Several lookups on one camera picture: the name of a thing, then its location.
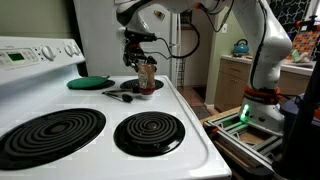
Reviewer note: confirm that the white refrigerator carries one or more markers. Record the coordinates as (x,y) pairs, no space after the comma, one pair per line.
(100,33)

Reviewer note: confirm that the white electric stove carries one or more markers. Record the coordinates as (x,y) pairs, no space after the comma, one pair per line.
(83,100)

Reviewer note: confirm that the large black coil burner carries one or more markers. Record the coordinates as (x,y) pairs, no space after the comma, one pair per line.
(128,84)
(50,136)

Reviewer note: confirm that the wooden kitchen cabinet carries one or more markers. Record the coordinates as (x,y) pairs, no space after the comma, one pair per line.
(233,83)

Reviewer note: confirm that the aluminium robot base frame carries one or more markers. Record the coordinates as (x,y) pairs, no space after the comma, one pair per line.
(233,125)

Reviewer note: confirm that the small metal fridge magnet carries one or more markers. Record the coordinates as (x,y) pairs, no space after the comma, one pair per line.
(159,14)

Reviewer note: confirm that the green white folded cloth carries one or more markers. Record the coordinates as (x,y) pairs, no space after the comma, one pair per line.
(298,56)

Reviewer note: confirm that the white oven knob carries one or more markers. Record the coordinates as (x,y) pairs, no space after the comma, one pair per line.
(48,52)

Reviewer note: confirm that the black tripod with orange clamp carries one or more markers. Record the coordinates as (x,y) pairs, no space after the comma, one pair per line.
(300,140)

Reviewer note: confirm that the ketchup bottle with white cap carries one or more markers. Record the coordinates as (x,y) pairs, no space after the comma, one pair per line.
(146,80)

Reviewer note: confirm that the white wall light switch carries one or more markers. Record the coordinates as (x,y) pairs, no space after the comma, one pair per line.
(224,28)

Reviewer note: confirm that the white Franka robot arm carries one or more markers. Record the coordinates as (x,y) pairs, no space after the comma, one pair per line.
(266,43)

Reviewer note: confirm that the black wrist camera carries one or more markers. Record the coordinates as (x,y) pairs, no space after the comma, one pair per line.
(140,36)

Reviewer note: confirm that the teal kettle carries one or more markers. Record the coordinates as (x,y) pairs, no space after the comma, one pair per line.
(240,47)

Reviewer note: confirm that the dark blue bag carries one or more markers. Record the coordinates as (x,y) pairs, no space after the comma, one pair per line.
(293,110)

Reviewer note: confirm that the black white patterned wall hanging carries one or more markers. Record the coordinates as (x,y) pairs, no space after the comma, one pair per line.
(290,13)

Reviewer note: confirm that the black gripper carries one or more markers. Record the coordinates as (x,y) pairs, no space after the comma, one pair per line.
(135,50)

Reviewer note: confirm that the colourful patchwork cloth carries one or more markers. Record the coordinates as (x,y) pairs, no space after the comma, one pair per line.
(305,41)

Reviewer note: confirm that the green pot holder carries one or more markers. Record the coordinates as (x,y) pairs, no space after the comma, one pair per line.
(86,82)

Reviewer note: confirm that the white burner knob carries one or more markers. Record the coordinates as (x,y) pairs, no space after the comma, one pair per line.
(69,50)
(77,49)

